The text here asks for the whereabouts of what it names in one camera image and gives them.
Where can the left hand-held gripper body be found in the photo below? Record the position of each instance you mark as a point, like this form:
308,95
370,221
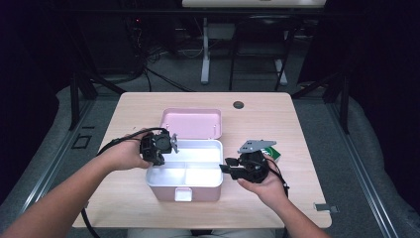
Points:
158,142

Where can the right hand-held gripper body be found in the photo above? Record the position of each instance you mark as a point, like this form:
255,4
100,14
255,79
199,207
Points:
254,165

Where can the green packet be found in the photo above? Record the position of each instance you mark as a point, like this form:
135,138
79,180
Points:
274,153

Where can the pink storage box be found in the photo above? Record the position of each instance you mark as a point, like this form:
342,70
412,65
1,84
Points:
198,165

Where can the person's right hand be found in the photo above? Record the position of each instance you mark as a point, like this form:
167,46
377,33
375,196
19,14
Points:
270,190

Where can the person's left hand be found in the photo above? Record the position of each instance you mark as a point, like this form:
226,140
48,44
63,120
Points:
125,153

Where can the white desk leg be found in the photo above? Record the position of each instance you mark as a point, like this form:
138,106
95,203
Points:
281,72
205,56

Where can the grey box under desk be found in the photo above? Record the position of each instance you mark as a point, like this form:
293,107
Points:
220,31

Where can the black chair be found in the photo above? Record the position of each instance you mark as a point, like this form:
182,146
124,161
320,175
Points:
261,23

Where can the white desk top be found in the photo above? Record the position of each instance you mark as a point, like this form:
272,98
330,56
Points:
254,3

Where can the grey metal bracket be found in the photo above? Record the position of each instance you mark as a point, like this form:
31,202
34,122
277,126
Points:
325,208

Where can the black frame post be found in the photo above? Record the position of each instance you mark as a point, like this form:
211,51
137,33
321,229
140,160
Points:
345,105
74,102

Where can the aluminium floor rail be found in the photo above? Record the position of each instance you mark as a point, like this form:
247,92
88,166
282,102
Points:
363,178
49,172

